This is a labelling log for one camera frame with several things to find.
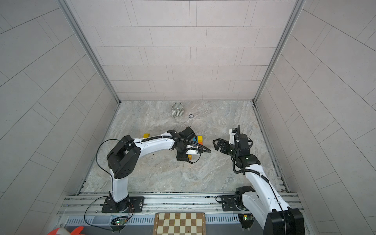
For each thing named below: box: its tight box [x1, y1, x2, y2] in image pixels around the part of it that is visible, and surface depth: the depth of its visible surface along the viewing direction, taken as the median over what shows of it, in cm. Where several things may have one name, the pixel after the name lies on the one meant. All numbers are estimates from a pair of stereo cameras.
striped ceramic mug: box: [171, 102, 185, 118], surface depth 104 cm
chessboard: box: [152, 212, 207, 235], surface depth 65 cm
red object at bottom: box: [47, 226, 85, 235], surface depth 62 cm
